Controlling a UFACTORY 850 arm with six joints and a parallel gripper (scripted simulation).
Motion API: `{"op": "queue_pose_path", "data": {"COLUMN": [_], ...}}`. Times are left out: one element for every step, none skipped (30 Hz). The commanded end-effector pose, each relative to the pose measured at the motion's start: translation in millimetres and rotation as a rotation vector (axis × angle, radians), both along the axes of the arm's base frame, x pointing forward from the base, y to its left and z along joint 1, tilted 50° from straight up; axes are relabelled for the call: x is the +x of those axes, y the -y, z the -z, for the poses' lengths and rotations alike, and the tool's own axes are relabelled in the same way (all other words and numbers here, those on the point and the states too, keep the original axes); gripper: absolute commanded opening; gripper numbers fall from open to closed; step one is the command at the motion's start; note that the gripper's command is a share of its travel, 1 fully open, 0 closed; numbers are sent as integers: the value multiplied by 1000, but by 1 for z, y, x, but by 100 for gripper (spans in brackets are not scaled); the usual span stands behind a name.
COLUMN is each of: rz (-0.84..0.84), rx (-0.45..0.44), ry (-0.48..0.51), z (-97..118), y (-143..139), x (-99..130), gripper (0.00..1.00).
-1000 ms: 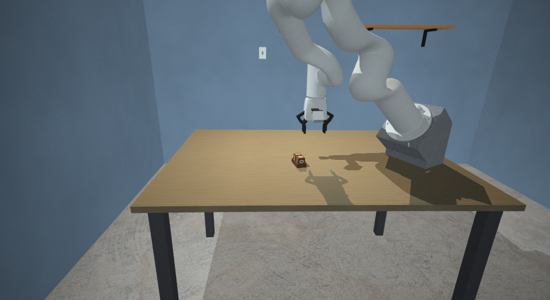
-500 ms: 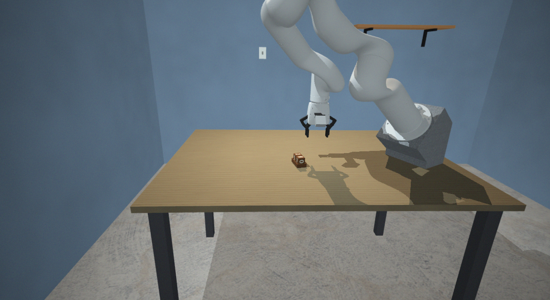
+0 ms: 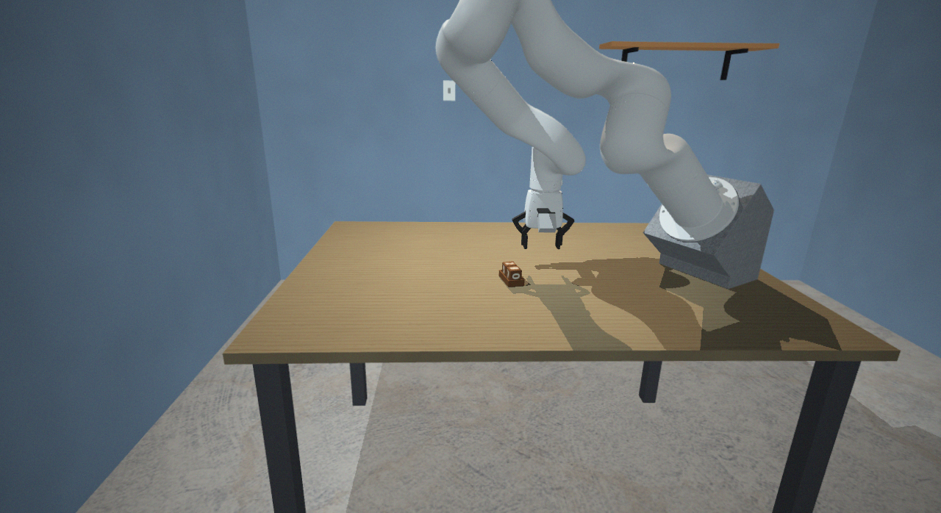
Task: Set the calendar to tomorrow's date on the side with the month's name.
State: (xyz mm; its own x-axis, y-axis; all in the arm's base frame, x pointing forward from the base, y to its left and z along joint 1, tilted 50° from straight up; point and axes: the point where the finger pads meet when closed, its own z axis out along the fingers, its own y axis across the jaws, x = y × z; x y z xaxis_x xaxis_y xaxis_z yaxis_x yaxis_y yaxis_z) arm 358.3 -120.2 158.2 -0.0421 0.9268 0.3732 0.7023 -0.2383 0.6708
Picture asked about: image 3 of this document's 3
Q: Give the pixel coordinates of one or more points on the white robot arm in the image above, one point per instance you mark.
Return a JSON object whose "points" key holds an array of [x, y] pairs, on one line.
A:
{"points": [[632, 140]]}

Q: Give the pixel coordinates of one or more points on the brown wooden tray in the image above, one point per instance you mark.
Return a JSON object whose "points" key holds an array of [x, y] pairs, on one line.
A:
{"points": [[511, 283]]}

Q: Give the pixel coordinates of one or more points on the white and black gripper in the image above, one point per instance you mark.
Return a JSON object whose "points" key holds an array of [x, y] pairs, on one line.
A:
{"points": [[534, 200]]}

